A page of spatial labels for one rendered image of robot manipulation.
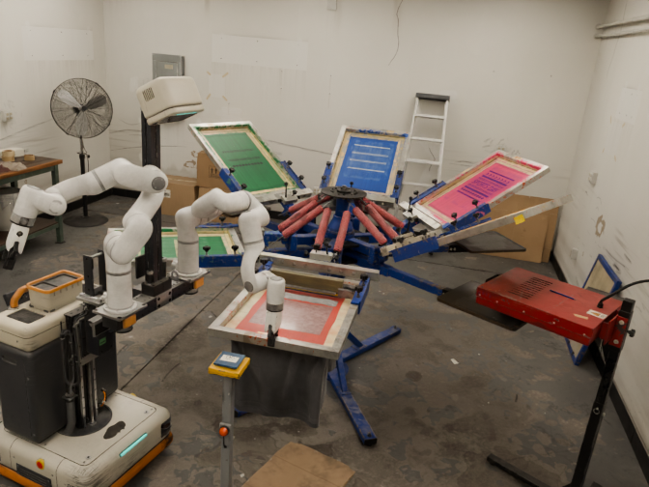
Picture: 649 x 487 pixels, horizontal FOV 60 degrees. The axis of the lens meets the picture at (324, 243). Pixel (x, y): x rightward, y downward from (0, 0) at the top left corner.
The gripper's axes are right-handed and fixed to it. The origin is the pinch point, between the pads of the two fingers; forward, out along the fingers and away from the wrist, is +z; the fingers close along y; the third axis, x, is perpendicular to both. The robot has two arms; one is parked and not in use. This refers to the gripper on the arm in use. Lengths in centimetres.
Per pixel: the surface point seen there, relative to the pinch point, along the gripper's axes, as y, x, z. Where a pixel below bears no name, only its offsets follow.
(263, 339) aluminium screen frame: 1.9, -3.8, -0.3
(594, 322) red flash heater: -47, 137, -13
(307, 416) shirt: -8.6, 16.3, 41.4
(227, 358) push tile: 19.6, -12.7, 1.0
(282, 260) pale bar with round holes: -83, -21, -3
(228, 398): 21.1, -11.3, 18.4
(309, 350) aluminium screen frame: 1.9, 16.8, 0.5
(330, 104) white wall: -471, -82, -53
